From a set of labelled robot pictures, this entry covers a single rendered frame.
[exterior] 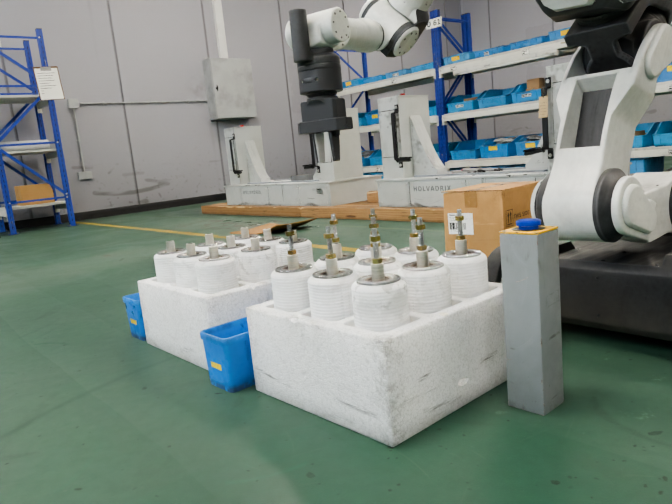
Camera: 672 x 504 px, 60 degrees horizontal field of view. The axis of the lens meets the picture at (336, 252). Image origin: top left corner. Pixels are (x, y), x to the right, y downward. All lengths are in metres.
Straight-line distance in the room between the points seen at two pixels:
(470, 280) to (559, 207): 0.23
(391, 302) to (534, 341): 0.25
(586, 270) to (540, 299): 0.36
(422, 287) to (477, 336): 0.14
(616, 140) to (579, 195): 0.14
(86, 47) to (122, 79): 0.50
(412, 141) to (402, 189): 0.35
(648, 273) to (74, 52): 6.82
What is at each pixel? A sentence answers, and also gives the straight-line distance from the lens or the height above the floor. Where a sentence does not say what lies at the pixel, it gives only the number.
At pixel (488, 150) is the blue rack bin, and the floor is 0.34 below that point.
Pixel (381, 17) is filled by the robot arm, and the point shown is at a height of 0.76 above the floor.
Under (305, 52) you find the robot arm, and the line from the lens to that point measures 1.18.
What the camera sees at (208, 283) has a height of 0.20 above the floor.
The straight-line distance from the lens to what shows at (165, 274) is 1.60.
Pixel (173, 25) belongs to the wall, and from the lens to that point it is 7.99.
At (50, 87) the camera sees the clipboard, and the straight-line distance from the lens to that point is 6.58.
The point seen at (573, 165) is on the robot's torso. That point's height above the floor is 0.40.
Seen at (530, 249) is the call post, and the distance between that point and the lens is 0.99.
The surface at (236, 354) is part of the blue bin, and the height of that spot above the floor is 0.08.
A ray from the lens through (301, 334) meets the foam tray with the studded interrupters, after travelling 1.07.
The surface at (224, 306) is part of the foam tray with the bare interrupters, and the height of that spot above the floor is 0.15.
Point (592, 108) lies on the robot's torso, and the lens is 1.34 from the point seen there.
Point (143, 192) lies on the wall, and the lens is 7.53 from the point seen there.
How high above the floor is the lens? 0.47
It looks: 10 degrees down
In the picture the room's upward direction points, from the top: 6 degrees counter-clockwise
